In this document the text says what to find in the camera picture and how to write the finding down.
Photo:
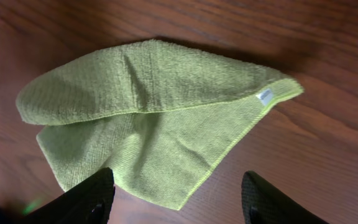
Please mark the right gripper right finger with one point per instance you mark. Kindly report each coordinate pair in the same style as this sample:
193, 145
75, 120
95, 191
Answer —
263, 203

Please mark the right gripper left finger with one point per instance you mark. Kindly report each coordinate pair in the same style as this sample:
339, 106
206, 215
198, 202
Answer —
89, 202

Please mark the green cloth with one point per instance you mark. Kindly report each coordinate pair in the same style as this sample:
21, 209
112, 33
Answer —
161, 116

